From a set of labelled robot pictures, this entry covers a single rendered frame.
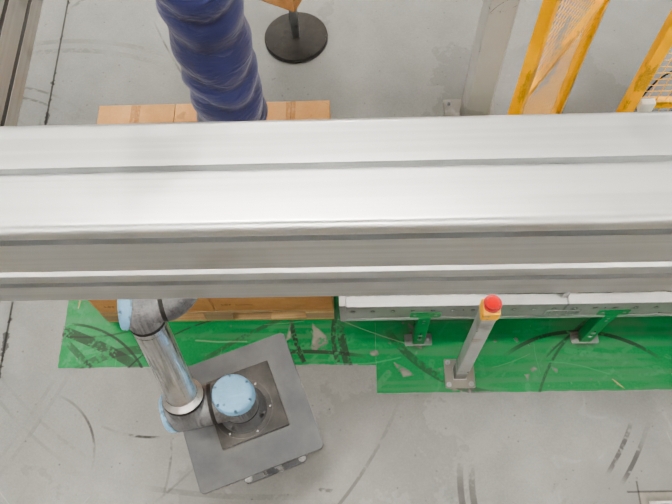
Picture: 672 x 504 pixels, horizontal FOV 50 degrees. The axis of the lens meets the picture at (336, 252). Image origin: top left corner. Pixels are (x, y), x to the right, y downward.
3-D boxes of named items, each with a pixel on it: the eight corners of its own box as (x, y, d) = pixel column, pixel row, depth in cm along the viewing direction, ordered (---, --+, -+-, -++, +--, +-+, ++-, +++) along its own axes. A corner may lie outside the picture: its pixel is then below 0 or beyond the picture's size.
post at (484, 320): (465, 367, 365) (499, 297, 274) (466, 380, 363) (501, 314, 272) (452, 367, 366) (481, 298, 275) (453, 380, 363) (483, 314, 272)
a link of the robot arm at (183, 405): (216, 432, 266) (162, 309, 211) (170, 442, 265) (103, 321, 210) (213, 397, 277) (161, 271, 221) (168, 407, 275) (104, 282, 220)
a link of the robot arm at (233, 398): (262, 418, 271) (256, 409, 255) (217, 428, 270) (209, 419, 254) (255, 379, 278) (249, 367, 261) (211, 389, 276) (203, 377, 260)
